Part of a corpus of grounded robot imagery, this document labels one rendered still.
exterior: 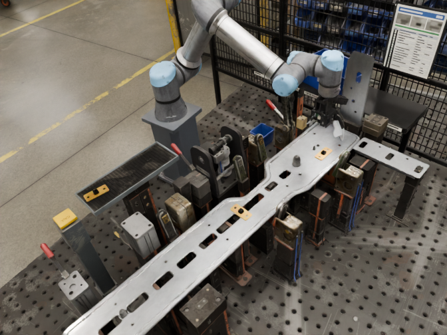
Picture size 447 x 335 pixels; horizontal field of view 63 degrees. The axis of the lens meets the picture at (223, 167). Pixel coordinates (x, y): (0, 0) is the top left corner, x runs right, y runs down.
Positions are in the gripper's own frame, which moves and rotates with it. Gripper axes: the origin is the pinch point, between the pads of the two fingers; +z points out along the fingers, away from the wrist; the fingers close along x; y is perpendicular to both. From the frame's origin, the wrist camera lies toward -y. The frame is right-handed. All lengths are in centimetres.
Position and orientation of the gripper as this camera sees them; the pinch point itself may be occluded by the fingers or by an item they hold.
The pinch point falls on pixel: (326, 132)
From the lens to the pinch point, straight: 155.2
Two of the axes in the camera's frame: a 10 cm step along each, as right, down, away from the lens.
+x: 7.1, 4.4, -5.5
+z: 1.0, 7.1, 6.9
